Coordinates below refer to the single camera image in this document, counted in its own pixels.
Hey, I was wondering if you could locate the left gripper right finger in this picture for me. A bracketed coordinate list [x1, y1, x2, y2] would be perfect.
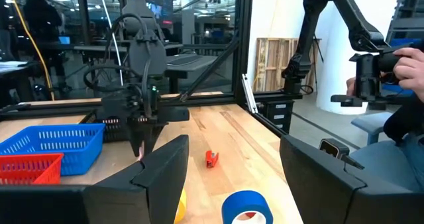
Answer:
[280, 134, 424, 224]

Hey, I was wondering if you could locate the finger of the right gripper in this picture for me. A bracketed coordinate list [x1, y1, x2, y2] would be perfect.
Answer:
[128, 126, 146, 158]
[144, 126, 166, 157]

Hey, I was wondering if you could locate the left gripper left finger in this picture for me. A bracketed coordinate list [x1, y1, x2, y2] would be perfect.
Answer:
[0, 134, 190, 224]

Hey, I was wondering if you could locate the yellow tape roll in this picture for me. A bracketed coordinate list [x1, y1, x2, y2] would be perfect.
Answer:
[174, 188, 187, 224]

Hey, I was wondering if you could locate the blue tape roll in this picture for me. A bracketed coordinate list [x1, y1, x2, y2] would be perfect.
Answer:
[221, 190, 274, 224]

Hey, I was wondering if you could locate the black plastic basket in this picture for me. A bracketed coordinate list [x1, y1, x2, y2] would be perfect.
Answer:
[79, 110, 133, 142]

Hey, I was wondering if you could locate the blue plastic basket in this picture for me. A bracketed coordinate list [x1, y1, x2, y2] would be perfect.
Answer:
[0, 123, 106, 177]

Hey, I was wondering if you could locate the black background desk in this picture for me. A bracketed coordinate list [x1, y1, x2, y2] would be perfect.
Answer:
[164, 53, 219, 94]

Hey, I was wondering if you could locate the red plastic basket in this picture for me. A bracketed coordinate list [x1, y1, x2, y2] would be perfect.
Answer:
[0, 152, 64, 186]

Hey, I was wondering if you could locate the blue chair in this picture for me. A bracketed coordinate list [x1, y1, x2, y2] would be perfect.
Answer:
[350, 111, 424, 192]

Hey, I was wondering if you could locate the black drawer unit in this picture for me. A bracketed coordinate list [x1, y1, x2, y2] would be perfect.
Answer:
[263, 99, 295, 135]

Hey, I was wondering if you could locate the person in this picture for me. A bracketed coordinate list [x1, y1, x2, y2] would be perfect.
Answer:
[22, 0, 64, 95]
[383, 94, 424, 192]

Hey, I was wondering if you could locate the person's hand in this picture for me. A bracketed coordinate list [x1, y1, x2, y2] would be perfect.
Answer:
[392, 47, 424, 103]
[346, 77, 357, 97]

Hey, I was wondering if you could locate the wooden pallet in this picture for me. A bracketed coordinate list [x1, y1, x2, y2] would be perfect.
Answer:
[254, 37, 319, 93]

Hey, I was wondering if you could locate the small black table camera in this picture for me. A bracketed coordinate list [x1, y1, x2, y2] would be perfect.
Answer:
[318, 138, 366, 170]

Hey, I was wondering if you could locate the white cable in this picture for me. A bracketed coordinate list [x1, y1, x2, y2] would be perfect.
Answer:
[97, 0, 124, 86]

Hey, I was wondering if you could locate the yellow extension cord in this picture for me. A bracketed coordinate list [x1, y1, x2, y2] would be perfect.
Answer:
[5, 0, 56, 101]

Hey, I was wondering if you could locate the silver frame bracket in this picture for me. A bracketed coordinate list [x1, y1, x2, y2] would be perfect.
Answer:
[240, 73, 259, 115]

